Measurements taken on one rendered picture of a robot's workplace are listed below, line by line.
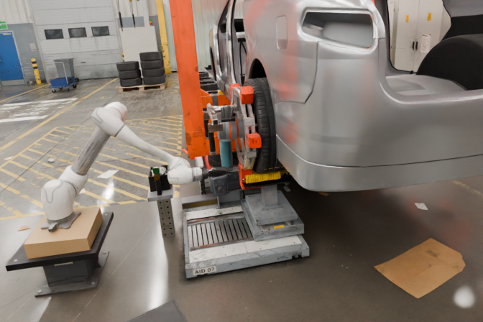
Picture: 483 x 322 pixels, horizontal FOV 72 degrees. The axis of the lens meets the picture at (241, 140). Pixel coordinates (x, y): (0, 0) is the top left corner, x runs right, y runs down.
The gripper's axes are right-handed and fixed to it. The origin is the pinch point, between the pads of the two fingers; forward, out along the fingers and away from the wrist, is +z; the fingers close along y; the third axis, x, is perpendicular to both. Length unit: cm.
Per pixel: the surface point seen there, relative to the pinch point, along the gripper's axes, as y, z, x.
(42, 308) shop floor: -30, -122, -61
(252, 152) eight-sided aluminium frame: 12.5, 12.8, 5.3
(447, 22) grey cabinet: -159, 405, 275
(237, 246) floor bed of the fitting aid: -37, -1, -42
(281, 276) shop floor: -24, 22, -66
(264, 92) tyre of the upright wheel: 32, 24, 36
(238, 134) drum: 2.4, 7.5, 24.1
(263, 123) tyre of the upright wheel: 28.7, 19.6, 16.1
